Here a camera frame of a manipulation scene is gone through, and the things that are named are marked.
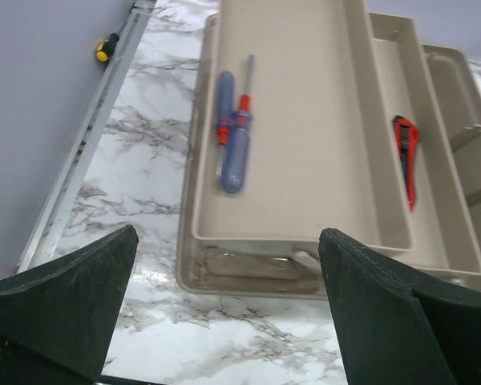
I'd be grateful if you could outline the red black utility tool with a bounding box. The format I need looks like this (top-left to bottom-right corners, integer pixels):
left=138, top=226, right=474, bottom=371
left=392, top=115, right=420, bottom=212

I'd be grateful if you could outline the blue red tester screwdriver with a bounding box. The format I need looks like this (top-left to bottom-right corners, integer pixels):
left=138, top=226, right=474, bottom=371
left=216, top=71, right=235, bottom=179

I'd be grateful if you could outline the beige plastic tool box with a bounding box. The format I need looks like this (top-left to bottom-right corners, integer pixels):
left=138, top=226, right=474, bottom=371
left=176, top=1, right=481, bottom=299

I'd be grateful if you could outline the blue handled screwdriver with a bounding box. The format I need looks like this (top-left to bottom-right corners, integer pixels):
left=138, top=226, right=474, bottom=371
left=219, top=55, right=255, bottom=194

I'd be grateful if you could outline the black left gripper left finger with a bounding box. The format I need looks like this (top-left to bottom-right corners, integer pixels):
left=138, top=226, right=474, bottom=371
left=0, top=225, right=139, bottom=384

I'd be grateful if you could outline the yellow black knob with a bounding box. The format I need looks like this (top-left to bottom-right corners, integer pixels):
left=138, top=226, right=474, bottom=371
left=95, top=33, right=119, bottom=63

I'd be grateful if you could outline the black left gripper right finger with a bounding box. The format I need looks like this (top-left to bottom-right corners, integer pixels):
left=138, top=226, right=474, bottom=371
left=318, top=229, right=481, bottom=384

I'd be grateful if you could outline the aluminium frame rail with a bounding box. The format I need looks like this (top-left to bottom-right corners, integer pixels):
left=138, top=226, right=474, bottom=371
left=13, top=1, right=156, bottom=274

